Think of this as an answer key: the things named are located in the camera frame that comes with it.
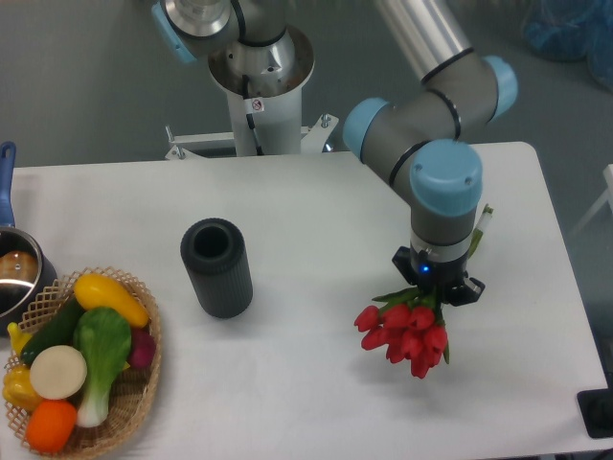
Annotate blue handled saucepan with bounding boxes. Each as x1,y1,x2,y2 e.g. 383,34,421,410
1,141,57,337

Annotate dark green cucumber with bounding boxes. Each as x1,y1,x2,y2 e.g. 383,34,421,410
20,297,85,366

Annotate white furniture frame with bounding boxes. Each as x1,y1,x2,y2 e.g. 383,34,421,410
570,164,613,238

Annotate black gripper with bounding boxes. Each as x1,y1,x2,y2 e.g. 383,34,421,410
392,246,485,307

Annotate black device at edge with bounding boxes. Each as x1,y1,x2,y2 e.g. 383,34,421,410
577,389,612,439

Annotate yellow banana tip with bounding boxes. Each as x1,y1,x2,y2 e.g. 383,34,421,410
7,322,33,356

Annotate dark grey ribbed vase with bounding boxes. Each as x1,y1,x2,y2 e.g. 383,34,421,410
180,218,253,319

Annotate orange fruit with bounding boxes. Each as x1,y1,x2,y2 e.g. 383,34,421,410
25,400,77,454

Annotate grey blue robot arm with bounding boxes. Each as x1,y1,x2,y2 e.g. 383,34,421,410
151,1,518,306

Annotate yellow bell pepper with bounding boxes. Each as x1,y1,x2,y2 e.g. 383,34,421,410
2,364,43,412

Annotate blue plastic bag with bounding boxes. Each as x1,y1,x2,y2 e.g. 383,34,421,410
521,1,612,90

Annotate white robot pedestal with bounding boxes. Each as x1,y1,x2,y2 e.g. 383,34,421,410
165,89,339,160

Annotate red tulip bouquet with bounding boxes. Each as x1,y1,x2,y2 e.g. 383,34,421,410
353,205,493,379

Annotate cream round radish slice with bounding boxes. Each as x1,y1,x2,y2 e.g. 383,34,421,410
30,345,87,400

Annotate green bok choy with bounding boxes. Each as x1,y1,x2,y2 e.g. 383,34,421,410
73,307,131,428

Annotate purple red radish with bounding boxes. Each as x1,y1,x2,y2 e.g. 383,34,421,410
126,329,156,369

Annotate woven wicker basket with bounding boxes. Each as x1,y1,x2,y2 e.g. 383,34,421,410
4,267,162,459

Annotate yellow squash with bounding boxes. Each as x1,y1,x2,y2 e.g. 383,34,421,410
73,273,149,329

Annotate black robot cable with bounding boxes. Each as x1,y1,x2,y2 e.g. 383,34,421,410
240,74,264,156

